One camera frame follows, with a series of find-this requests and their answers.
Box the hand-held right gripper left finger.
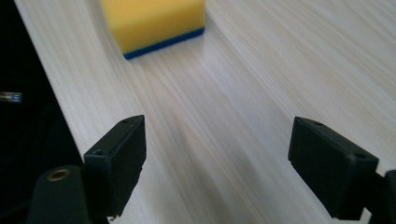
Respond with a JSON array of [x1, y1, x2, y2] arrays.
[[83, 114, 148, 221]]

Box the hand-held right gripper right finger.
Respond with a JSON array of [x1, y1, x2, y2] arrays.
[[288, 116, 380, 221]]

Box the yellow sponge with blue base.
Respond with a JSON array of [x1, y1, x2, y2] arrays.
[[99, 0, 206, 61]]

